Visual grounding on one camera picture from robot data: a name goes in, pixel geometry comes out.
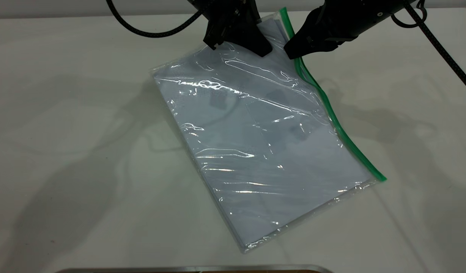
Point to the white paper stack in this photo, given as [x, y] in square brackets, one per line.
[255, 170]

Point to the clear plastic zip bag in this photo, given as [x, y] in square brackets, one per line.
[263, 151]

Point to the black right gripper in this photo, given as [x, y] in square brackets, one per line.
[350, 17]

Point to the metal table edge trim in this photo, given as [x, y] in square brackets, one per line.
[195, 269]

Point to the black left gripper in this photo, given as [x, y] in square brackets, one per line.
[225, 9]

